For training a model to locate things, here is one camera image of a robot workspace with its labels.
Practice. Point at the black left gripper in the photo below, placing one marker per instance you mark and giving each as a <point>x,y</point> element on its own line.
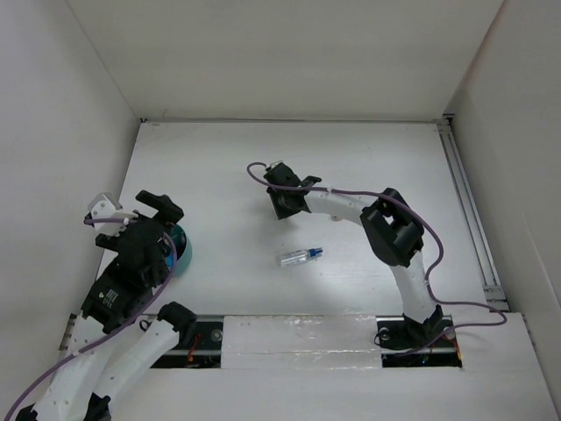
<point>167,210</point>

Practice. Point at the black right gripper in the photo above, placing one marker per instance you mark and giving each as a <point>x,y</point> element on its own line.
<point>281,213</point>

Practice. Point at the teal plastic cup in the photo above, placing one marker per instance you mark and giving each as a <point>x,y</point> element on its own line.
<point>184,250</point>

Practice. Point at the clear blue-tipped pen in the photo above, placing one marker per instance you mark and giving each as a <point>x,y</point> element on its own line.
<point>299,257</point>

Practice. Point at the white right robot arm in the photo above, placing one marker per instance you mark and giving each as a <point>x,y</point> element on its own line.
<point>394,234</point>

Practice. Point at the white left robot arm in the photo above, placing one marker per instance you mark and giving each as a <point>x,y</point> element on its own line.
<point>86,382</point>

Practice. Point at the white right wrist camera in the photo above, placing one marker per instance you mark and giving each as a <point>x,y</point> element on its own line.
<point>273,165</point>

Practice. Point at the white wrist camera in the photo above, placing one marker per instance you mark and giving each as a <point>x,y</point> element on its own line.
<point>107,216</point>
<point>273,165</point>

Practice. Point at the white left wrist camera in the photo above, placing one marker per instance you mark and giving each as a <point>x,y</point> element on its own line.
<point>107,216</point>

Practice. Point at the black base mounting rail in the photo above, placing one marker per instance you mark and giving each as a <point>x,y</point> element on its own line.
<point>355,342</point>

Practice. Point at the aluminium rail right edge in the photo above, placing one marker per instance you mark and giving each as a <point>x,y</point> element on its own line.
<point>490,280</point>

